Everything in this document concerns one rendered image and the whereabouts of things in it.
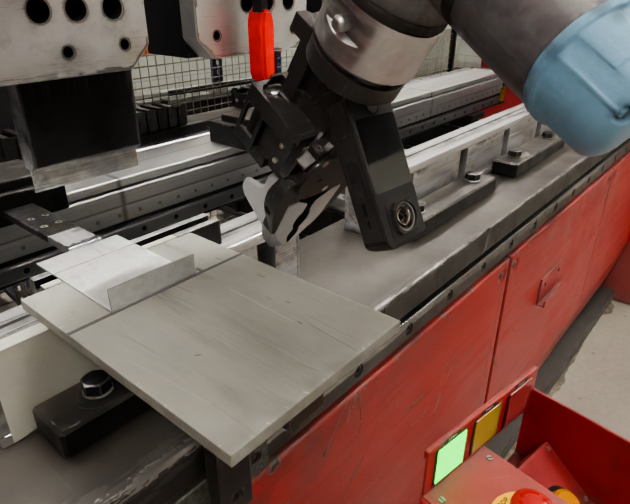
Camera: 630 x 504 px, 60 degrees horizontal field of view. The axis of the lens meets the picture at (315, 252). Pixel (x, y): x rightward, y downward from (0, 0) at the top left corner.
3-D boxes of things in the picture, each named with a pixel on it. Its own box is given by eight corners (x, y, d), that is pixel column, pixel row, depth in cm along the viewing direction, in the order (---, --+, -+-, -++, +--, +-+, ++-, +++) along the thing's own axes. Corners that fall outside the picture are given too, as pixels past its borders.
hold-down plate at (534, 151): (515, 178, 112) (517, 164, 111) (490, 173, 116) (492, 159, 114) (563, 147, 133) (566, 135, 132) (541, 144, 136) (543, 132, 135)
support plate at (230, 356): (231, 468, 31) (230, 456, 31) (22, 309, 47) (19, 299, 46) (400, 330, 44) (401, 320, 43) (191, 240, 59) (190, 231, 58)
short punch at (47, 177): (41, 195, 46) (13, 77, 41) (30, 190, 47) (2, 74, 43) (144, 167, 53) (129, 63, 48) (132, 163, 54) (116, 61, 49)
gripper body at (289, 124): (295, 118, 49) (353, 0, 40) (354, 188, 47) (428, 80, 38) (227, 138, 45) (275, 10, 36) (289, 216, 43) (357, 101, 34)
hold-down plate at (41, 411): (67, 462, 46) (60, 435, 45) (37, 431, 49) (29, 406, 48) (301, 314, 67) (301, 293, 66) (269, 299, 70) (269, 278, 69)
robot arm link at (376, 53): (466, 30, 35) (387, 47, 30) (428, 85, 38) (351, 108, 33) (392, -44, 37) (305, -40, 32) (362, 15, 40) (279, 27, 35)
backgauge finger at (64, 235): (30, 282, 52) (17, 234, 49) (-69, 214, 67) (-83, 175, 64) (139, 241, 60) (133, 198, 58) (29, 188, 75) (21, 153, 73)
